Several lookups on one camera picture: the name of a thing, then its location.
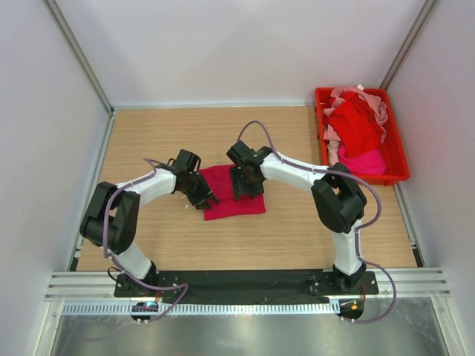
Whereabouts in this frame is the right corner aluminium post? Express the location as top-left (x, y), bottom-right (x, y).
top-left (379, 0), bottom-right (440, 90)

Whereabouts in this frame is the pink t shirt in bin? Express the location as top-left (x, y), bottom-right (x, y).
top-left (323, 86), bottom-right (388, 165)

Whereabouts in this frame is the crimson t shirt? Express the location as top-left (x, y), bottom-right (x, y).
top-left (200, 165), bottom-right (266, 221)

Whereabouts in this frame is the red t shirt in bin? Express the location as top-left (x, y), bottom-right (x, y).
top-left (324, 90), bottom-right (384, 158)

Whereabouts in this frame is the aluminium frame rail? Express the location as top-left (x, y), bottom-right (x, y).
top-left (45, 268), bottom-right (451, 301)

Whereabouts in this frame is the magenta t shirt in bin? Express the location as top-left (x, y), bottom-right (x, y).
top-left (338, 146), bottom-right (387, 175)

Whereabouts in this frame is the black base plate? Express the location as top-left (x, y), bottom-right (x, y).
top-left (114, 268), bottom-right (380, 298)

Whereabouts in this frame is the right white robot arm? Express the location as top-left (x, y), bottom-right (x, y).
top-left (226, 140), bottom-right (367, 294)

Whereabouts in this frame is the left corner aluminium post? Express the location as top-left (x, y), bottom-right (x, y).
top-left (43, 0), bottom-right (114, 116)

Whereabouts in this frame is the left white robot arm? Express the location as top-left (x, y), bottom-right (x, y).
top-left (79, 149), bottom-right (219, 297)

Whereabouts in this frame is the slotted cable duct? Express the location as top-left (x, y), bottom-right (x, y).
top-left (62, 300), bottom-right (340, 317)

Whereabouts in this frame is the corner aluminium post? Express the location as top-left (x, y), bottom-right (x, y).
top-left (43, 0), bottom-right (114, 116)
top-left (379, 0), bottom-right (440, 90)

